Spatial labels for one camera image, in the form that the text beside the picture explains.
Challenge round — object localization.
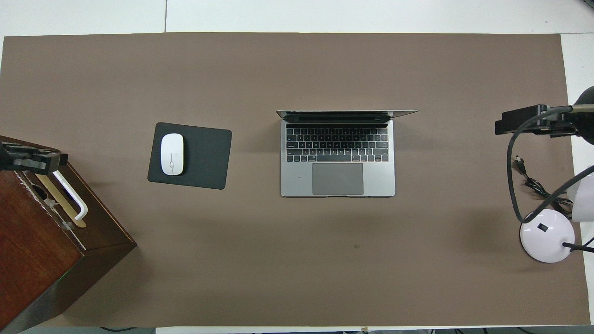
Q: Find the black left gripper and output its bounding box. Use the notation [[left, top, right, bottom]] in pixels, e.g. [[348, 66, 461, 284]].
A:
[[0, 141, 69, 175]]

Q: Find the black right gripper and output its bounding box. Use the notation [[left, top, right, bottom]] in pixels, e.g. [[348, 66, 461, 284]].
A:
[[495, 104, 581, 138]]

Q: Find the silver Apple laptop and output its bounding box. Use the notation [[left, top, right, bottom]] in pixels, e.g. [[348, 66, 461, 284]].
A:
[[276, 109, 419, 198]]

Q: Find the dark wooden box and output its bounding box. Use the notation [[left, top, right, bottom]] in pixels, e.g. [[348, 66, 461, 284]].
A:
[[0, 135, 138, 334]]

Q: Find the white desk lamp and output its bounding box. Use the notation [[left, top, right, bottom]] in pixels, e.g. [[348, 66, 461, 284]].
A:
[[519, 166, 594, 264]]

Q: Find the white computer mouse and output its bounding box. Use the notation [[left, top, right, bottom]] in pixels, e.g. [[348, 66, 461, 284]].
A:
[[160, 133, 185, 176]]

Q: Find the black mouse pad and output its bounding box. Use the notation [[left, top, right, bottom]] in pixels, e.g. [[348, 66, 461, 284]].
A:
[[147, 122, 232, 190]]

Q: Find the brown table mat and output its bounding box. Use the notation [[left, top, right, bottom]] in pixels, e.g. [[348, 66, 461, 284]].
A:
[[0, 32, 591, 328]]

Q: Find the white box handle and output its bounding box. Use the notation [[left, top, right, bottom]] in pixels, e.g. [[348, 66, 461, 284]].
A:
[[52, 171, 89, 221]]

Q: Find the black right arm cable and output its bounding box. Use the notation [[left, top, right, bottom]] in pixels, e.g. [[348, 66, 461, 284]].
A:
[[507, 106, 594, 224]]

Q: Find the black lamp power cable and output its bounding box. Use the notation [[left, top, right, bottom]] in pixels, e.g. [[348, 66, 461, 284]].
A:
[[512, 156, 574, 216]]

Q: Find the gold box handle plate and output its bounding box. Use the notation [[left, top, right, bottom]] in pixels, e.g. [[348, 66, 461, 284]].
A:
[[36, 174, 87, 229]]

